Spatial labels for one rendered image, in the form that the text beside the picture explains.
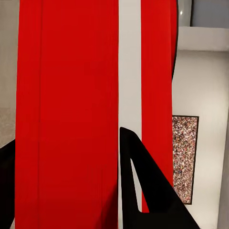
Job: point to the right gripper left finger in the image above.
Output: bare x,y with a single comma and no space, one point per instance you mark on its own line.
7,185

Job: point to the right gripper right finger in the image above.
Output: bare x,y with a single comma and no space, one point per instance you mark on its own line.
166,209

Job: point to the picture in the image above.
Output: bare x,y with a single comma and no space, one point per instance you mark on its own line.
185,137

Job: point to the radio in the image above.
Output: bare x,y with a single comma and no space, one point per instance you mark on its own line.
85,68

